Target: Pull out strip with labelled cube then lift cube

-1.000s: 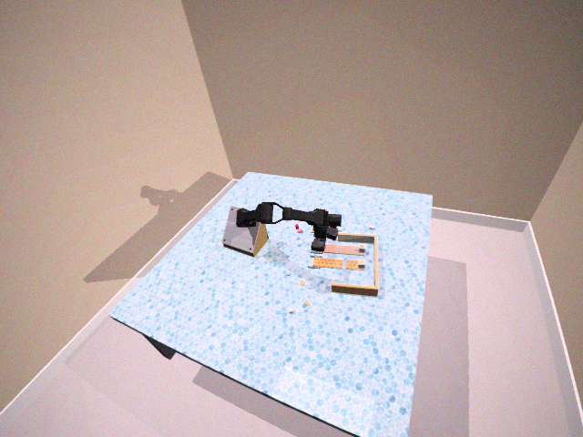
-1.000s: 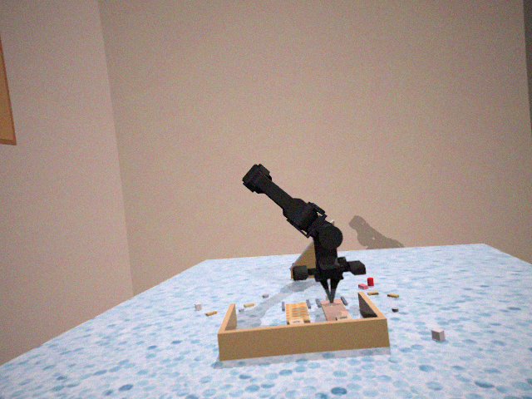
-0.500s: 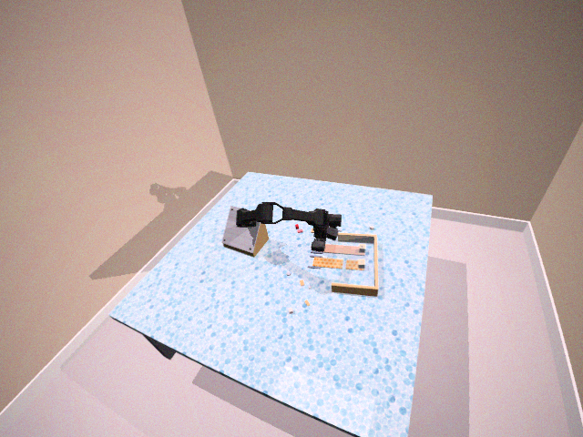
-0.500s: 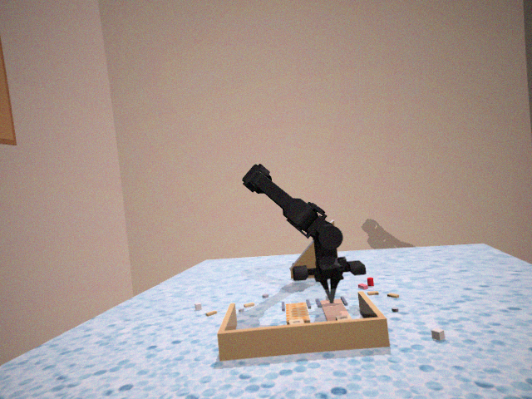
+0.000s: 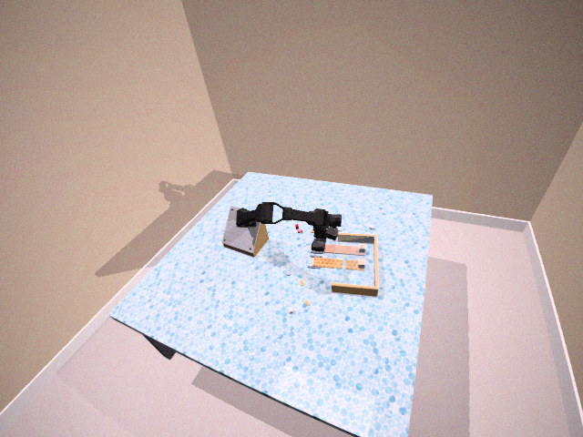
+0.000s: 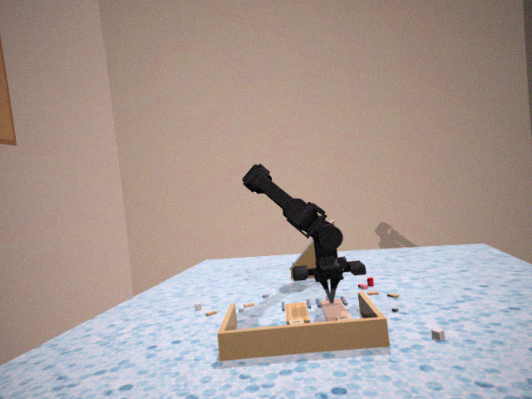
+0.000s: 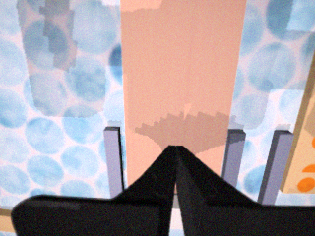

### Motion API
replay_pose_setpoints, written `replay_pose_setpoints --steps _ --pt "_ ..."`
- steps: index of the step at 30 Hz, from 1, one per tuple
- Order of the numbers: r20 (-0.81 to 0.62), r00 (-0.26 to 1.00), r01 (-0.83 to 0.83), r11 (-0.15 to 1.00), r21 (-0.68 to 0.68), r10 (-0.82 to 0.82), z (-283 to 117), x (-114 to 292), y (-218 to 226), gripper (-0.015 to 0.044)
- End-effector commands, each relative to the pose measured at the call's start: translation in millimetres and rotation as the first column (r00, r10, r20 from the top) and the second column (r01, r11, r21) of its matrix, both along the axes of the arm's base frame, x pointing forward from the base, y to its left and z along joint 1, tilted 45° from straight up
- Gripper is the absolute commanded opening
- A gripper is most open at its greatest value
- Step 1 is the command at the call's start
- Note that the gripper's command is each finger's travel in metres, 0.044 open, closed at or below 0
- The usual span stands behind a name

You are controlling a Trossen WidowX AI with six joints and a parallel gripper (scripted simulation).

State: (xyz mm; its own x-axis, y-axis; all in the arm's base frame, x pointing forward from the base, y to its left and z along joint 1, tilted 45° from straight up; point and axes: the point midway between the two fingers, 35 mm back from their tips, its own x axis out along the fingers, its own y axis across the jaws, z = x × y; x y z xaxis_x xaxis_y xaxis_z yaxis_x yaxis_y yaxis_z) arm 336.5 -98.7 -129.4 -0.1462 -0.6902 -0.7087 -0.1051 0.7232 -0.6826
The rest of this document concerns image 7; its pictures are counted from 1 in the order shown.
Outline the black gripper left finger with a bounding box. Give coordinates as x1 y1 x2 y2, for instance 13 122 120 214
11 146 177 236

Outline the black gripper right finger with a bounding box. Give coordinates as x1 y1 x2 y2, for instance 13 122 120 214
175 146 315 236

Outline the small grey cube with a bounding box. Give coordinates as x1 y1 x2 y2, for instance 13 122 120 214
170 193 183 229

